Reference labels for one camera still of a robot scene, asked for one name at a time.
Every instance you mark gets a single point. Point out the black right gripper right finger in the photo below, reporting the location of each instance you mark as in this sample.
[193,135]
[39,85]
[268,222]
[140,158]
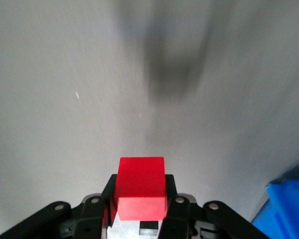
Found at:
[187,219]

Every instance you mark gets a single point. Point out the blue plastic bin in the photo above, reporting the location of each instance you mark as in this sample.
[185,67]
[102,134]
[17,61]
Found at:
[286,209]

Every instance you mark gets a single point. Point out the red cube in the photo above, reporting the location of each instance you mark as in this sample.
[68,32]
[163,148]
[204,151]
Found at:
[140,184]

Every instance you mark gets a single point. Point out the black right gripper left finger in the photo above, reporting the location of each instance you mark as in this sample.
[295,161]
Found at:
[89,219]

